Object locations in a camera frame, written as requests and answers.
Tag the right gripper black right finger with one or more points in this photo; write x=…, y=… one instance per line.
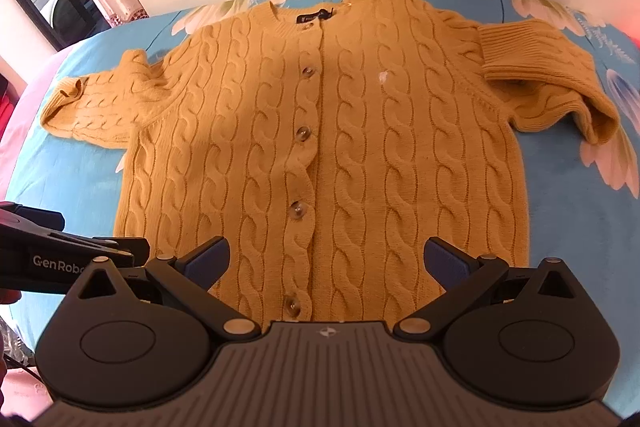
x=527, y=337

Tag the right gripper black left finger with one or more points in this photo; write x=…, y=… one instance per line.
x=124, y=339

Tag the mustard cable-knit cardigan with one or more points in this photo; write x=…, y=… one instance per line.
x=327, y=145

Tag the red clothes pile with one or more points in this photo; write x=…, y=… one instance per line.
x=7, y=104

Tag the blue floral bed sheet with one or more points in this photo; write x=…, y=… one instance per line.
x=583, y=199

